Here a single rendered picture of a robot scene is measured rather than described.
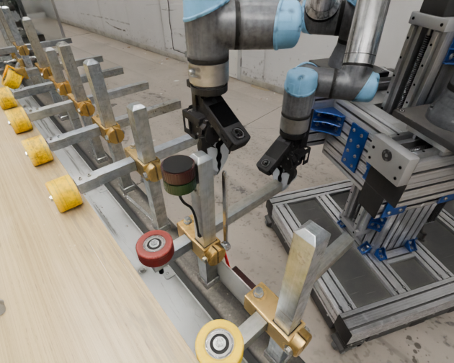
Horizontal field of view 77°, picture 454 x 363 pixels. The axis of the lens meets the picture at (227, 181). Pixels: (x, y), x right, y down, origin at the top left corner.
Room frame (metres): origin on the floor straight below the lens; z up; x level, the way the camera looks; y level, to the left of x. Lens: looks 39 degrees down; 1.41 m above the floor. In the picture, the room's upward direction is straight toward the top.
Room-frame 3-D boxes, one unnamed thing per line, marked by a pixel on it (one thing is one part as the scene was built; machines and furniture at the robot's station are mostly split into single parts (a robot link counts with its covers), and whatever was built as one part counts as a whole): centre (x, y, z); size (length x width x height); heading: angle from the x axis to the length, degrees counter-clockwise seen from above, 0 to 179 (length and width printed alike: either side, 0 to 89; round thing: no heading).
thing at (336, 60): (1.18, -0.48, 1.09); 0.15 x 0.15 x 0.10
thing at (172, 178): (0.41, 0.09, 1.10); 0.06 x 0.06 x 0.02
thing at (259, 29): (0.56, -0.07, 1.30); 0.11 x 0.11 x 0.08; 3
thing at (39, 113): (1.06, 0.54, 0.95); 0.50 x 0.04 x 0.04; 130
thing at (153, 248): (0.40, 0.16, 0.85); 0.08 x 0.08 x 0.11
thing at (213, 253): (0.45, 0.07, 0.85); 0.14 x 0.06 x 0.05; 40
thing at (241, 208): (0.53, 0.01, 0.84); 0.43 x 0.03 x 0.04; 130
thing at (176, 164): (0.41, 0.09, 1.01); 0.06 x 0.06 x 0.22; 40
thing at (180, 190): (0.41, 0.09, 1.08); 0.06 x 0.06 x 0.02
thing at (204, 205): (0.44, 0.05, 0.87); 0.04 x 0.04 x 0.48; 40
